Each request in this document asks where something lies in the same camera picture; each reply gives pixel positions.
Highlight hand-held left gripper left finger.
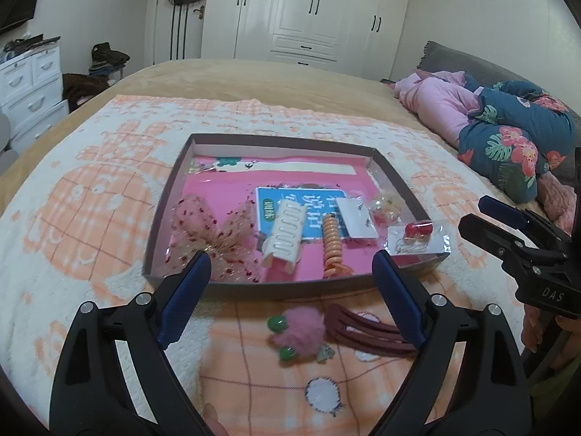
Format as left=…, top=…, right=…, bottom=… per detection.
left=48, top=250, right=214, bottom=436

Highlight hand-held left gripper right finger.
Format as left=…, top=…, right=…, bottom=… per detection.
left=372, top=250, right=535, bottom=436

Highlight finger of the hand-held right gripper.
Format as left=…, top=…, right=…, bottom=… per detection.
left=478, top=195, right=570, bottom=239
left=458, top=214, right=543, bottom=275

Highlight maroon hair clip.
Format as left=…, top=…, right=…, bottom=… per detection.
left=324, top=303, right=419, bottom=356

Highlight red earrings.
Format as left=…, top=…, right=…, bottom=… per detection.
left=386, top=218, right=454, bottom=258

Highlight pink sequined bow hair clip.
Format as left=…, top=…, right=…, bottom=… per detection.
left=165, top=193, right=265, bottom=283

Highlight orange spiral hair tie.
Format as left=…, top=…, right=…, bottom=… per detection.
left=321, top=214, right=355, bottom=279

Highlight white earring card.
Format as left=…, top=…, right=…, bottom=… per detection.
left=335, top=195, right=380, bottom=240

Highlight beige beads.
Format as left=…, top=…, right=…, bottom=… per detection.
left=367, top=190, right=407, bottom=226

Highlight shallow brown cardboard box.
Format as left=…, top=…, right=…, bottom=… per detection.
left=141, top=133, right=432, bottom=303

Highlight pink pom-pom hair tie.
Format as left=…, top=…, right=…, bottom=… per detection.
left=265, top=306, right=337, bottom=365

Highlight cream hair claw clip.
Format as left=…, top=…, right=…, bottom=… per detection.
left=258, top=198, right=308, bottom=270

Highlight person's right hand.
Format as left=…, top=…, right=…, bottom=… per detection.
left=520, top=306, right=581, bottom=366

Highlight person's left hand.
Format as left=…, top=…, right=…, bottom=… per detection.
left=202, top=403, right=230, bottom=436

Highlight pink knit cushion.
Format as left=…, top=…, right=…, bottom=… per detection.
left=537, top=174, right=581, bottom=233

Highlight floral teal quilt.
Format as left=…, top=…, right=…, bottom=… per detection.
left=458, top=79, right=578, bottom=206

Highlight pink clothing pile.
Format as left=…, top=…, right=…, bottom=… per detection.
left=392, top=70, right=483, bottom=147

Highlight orange and white printed blanket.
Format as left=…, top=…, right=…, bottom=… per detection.
left=0, top=94, right=537, bottom=436

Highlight grey pillow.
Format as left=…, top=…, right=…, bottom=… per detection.
left=419, top=40, right=581, bottom=183

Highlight dark brown cloth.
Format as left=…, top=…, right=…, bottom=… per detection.
left=62, top=73, right=110, bottom=112

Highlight bed with tan bedspread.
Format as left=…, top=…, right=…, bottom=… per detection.
left=0, top=57, right=581, bottom=436

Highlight pile of dark clothes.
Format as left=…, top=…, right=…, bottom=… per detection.
left=88, top=41, right=133, bottom=74

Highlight white drawer cabinet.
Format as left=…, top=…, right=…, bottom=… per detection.
left=0, top=36, right=72, bottom=156

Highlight white door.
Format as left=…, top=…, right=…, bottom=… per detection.
left=151, top=0, right=214, bottom=65

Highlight white wardrobe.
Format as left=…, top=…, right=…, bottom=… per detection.
left=200, top=0, right=417, bottom=67

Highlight clutter on drawer cabinet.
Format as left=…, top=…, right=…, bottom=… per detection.
left=0, top=33, right=62, bottom=56

